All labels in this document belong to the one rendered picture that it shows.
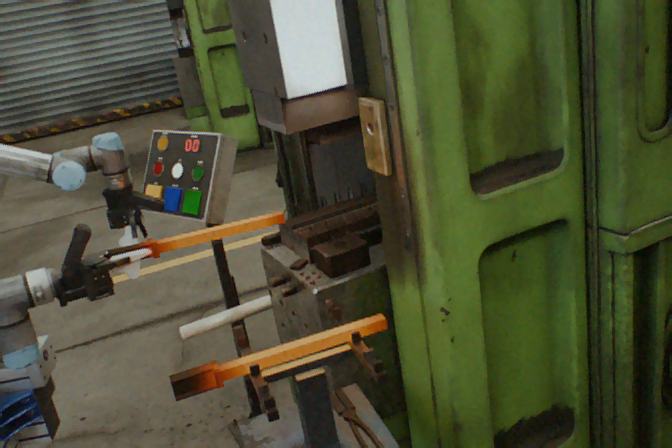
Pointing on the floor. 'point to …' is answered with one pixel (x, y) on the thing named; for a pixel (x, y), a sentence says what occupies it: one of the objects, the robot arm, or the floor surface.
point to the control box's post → (232, 307)
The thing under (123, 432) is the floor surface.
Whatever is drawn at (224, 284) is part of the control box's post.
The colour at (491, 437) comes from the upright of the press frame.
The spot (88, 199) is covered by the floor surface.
